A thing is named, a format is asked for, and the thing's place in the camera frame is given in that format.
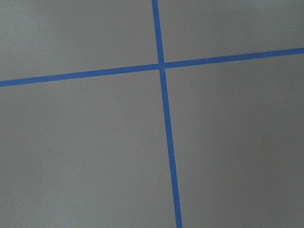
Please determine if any brown paper table mat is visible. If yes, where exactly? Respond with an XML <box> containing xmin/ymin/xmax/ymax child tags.
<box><xmin>0</xmin><ymin>0</ymin><xmax>304</xmax><ymax>228</ymax></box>

